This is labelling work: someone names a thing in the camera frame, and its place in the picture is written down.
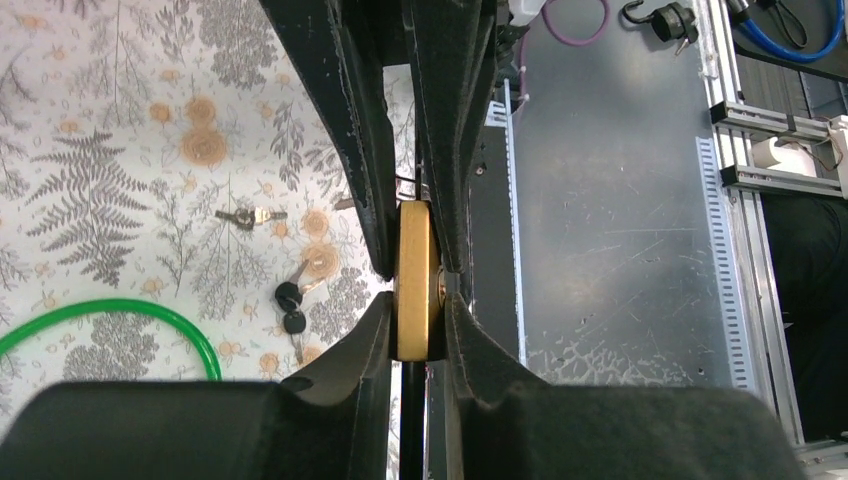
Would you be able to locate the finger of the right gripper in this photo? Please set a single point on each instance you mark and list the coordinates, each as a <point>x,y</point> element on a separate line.
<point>333,51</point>
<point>451,48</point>

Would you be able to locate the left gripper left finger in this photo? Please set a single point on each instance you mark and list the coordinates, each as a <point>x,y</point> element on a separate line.
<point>329,420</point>

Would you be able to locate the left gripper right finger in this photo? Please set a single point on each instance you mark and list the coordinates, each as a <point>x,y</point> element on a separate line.
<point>504,422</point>

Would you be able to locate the brass padlock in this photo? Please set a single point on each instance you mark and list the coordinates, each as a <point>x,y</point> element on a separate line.
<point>418,291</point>

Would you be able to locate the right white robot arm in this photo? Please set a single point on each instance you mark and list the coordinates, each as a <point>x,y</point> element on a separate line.
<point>386,25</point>

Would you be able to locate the small silver key pair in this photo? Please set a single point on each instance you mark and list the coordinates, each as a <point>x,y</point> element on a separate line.
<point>249,218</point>

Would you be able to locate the black headed keys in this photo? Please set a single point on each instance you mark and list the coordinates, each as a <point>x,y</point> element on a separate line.
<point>289,297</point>

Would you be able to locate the floral table mat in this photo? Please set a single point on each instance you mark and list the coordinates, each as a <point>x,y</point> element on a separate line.
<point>124,126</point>

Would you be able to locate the black padlock on metal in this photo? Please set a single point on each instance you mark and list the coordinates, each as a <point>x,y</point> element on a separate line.
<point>672,21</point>

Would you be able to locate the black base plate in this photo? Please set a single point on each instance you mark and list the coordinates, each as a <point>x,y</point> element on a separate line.
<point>488,283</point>

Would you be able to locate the blue cable lock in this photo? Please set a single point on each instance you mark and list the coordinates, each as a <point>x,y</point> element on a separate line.
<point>806,33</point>

